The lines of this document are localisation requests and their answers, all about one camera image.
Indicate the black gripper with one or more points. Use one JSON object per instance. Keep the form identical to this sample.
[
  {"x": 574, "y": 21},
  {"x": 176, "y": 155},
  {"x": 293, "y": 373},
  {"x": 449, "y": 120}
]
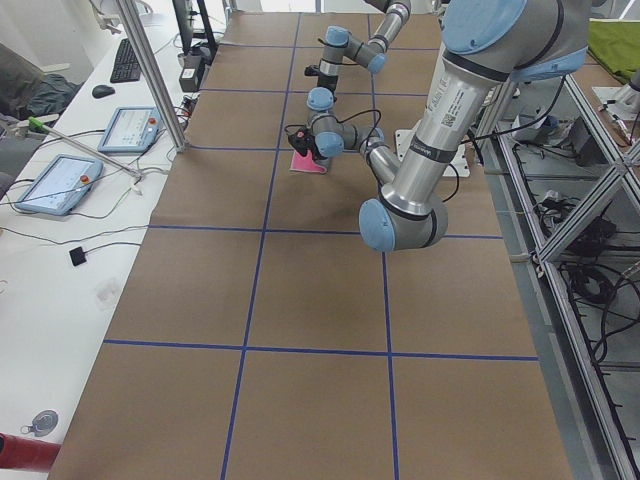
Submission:
[{"x": 311, "y": 150}]

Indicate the pink towel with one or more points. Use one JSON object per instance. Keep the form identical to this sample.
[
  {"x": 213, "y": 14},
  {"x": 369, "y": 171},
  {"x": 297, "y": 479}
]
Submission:
[{"x": 308, "y": 164}]

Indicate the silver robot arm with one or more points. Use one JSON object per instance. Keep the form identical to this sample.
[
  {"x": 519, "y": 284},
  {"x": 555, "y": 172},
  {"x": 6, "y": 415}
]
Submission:
[
  {"x": 484, "y": 44},
  {"x": 339, "y": 45}
]

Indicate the black box with label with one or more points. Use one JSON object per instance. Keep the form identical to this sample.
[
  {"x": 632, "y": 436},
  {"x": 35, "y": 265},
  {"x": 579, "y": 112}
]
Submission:
[{"x": 192, "y": 73}]

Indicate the upper teach pendant tablet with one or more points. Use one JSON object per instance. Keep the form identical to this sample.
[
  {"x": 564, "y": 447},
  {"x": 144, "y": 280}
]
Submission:
[{"x": 131, "y": 130}]

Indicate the teach pendant tablet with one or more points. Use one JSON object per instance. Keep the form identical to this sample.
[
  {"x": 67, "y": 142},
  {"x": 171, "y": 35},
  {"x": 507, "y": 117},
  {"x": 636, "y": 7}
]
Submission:
[
  {"x": 61, "y": 185},
  {"x": 131, "y": 130}
]

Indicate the black keyboard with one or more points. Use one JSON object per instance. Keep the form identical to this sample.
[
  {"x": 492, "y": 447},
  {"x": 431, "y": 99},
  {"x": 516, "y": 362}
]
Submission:
[{"x": 126, "y": 67}]

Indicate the black computer mouse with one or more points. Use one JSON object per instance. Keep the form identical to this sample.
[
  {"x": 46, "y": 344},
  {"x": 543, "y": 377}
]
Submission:
[{"x": 101, "y": 91}]

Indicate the lower teach pendant tablet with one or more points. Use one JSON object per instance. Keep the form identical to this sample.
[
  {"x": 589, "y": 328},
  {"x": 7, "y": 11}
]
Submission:
[{"x": 61, "y": 185}]

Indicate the small black square pad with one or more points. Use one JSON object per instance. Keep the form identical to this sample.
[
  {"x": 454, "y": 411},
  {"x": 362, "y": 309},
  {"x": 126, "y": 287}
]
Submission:
[{"x": 78, "y": 256}]

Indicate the green cloth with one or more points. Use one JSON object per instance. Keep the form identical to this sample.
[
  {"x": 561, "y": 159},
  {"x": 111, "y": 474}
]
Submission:
[{"x": 614, "y": 44}]

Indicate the round metal disc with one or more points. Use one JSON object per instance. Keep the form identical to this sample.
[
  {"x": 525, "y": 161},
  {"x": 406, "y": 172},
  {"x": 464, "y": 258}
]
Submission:
[{"x": 43, "y": 423}]

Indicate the red cylinder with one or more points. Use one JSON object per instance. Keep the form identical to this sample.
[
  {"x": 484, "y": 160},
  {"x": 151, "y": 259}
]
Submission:
[{"x": 25, "y": 454}]

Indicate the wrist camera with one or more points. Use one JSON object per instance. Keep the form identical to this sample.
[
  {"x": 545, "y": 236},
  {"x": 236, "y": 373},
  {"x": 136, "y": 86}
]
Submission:
[{"x": 292, "y": 135}]

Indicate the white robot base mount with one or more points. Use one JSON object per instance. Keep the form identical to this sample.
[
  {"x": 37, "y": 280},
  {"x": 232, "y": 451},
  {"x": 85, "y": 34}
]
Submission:
[{"x": 457, "y": 167}]

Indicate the aluminium frame post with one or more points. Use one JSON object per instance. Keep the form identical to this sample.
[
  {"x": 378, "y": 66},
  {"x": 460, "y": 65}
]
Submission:
[{"x": 135, "y": 31}]

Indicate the aluminium side frame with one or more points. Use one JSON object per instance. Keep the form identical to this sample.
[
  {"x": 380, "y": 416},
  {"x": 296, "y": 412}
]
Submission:
[{"x": 563, "y": 161}]

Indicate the metal rod with green handle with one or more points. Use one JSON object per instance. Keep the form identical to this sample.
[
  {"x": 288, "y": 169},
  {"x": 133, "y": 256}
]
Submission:
[{"x": 37, "y": 122}]

